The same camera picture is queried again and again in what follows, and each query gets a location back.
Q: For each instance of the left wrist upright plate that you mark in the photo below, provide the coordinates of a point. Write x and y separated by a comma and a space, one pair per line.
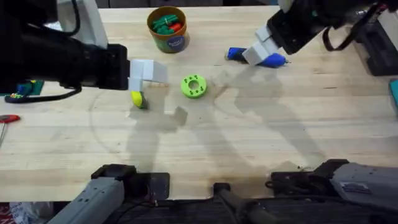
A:
90, 21

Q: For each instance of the brown tub with toys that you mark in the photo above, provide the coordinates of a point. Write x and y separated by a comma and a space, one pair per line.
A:
168, 28

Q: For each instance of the black rail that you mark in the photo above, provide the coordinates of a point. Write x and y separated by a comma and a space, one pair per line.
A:
192, 211

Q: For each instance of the black plastic case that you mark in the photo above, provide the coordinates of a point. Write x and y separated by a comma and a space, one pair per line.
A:
379, 59

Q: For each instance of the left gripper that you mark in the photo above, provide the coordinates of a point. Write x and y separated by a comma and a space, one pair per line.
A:
99, 67

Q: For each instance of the white plastic bag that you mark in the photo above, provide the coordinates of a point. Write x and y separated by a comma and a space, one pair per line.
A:
28, 214

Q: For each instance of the green disc with holes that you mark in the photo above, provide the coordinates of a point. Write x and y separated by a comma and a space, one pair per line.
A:
186, 90

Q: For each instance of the wrist upright plate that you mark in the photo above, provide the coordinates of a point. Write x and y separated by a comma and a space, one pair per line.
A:
90, 21
284, 4

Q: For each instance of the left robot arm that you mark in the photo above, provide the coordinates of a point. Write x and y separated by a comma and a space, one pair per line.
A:
93, 199

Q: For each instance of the blue electric screwdriver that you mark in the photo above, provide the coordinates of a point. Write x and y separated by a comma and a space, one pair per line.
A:
275, 60

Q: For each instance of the green board with blocks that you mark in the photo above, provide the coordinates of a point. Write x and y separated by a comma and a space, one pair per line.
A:
29, 88

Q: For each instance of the teal zip pouch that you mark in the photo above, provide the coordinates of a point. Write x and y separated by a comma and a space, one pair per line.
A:
395, 93

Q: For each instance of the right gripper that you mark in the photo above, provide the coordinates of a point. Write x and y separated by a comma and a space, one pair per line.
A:
298, 28

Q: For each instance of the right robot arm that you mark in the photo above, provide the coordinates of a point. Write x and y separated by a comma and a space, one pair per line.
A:
367, 183

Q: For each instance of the right wrist upright plate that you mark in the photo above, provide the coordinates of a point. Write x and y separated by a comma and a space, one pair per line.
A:
284, 4

